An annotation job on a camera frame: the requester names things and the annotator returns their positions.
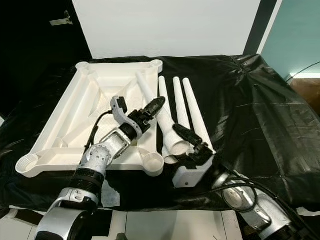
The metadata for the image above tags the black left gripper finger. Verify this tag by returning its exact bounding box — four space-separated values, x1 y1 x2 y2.
142 96 167 120

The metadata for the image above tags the white plastic table leg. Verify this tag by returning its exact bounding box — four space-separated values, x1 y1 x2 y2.
136 70 192 157
158 75 181 165
173 76 192 131
182 77 216 153

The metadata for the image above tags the white plastic table top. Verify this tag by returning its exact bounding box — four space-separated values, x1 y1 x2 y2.
15 59 165 179

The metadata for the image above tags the black plastic cover sheet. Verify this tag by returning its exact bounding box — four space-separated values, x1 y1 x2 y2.
0 54 320 221

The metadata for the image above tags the brown wooden furniture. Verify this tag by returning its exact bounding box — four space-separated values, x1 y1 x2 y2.
291 77 320 103

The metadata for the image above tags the black door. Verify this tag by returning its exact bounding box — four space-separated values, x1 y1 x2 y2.
0 0 92 121

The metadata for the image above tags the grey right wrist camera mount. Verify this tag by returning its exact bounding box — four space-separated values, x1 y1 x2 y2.
172 157 216 190

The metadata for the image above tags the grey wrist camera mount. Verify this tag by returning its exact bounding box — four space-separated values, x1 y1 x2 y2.
172 157 216 190
111 96 138 128

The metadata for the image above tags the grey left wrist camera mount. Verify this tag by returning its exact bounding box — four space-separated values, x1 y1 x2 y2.
111 96 138 128

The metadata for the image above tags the silver door handle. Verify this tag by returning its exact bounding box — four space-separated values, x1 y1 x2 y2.
49 10 74 27

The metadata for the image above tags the black vertical wall strip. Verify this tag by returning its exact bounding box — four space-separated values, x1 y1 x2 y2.
242 0 279 57

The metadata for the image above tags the thin black wall cable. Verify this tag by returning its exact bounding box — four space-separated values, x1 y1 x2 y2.
287 60 320 81

